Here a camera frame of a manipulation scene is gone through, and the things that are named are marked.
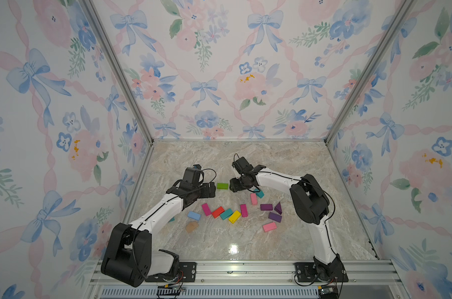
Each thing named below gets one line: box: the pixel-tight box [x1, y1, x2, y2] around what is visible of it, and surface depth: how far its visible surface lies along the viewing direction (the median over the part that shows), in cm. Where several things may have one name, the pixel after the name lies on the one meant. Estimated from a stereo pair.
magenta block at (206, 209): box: [201, 203, 212, 217], surface depth 92 cm
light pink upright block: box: [250, 193, 258, 205], surface depth 97 cm
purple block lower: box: [268, 211, 283, 224], surface depth 90 cm
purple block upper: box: [260, 203, 274, 211], surface depth 94 cm
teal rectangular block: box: [220, 208, 234, 220], surface depth 91 cm
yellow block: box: [228, 209, 242, 225], surface depth 90 cm
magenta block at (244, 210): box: [240, 204, 249, 218], surface depth 92 cm
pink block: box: [262, 221, 278, 233], surface depth 88 cm
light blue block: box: [187, 211, 202, 220], surface depth 90 cm
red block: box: [211, 206, 225, 219], surface depth 92 cm
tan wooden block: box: [185, 221, 199, 233], surface depth 87 cm
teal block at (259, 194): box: [252, 188, 265, 199], surface depth 97 cm
